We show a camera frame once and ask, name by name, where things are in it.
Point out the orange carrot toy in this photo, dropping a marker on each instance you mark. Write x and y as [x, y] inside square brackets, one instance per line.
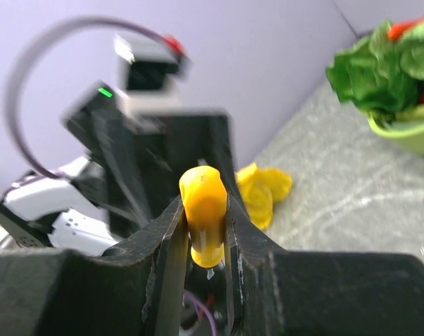
[397, 29]

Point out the green lettuce toy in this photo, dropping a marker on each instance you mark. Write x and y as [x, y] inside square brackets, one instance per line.
[378, 75]

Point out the light green plastic basket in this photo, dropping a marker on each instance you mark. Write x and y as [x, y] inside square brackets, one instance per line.
[407, 130]

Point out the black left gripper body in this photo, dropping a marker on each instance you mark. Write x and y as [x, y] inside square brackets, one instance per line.
[135, 165]

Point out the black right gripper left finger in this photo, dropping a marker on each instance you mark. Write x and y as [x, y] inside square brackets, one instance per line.
[134, 288]

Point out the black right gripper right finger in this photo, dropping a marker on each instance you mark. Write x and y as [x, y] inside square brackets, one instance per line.
[272, 291]

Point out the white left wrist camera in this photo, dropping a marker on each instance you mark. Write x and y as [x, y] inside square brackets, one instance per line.
[146, 72]

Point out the yellow napa cabbage toy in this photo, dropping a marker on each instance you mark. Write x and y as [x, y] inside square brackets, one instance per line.
[260, 189]

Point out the yellow handled screwdriver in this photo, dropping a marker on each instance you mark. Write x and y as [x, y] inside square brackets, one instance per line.
[204, 199]

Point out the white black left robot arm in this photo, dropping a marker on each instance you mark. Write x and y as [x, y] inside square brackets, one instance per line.
[55, 209]

